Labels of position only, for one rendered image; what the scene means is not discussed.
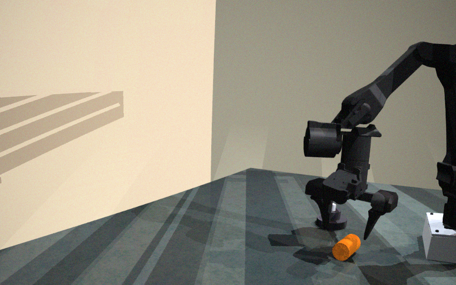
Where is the orange cylinder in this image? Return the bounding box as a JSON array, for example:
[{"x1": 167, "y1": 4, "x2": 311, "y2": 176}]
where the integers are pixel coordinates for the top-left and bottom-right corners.
[{"x1": 332, "y1": 234, "x2": 361, "y2": 261}]

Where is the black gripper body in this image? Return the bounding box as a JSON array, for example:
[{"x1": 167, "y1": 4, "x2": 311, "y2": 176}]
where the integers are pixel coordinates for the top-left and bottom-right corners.
[{"x1": 305, "y1": 158, "x2": 398, "y2": 213}]

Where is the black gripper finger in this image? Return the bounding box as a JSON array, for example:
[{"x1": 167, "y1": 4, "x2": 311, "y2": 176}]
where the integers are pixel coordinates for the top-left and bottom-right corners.
[
  {"x1": 364, "y1": 208, "x2": 385, "y2": 240},
  {"x1": 310, "y1": 196, "x2": 333, "y2": 229}
]

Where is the black round pedestal with silver shaft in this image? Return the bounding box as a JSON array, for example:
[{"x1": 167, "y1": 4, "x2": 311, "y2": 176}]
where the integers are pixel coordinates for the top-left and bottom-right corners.
[{"x1": 316, "y1": 203, "x2": 347, "y2": 231}]

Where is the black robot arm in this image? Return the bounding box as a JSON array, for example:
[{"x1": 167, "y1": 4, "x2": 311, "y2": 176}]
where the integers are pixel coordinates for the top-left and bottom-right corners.
[{"x1": 304, "y1": 41, "x2": 456, "y2": 230}]

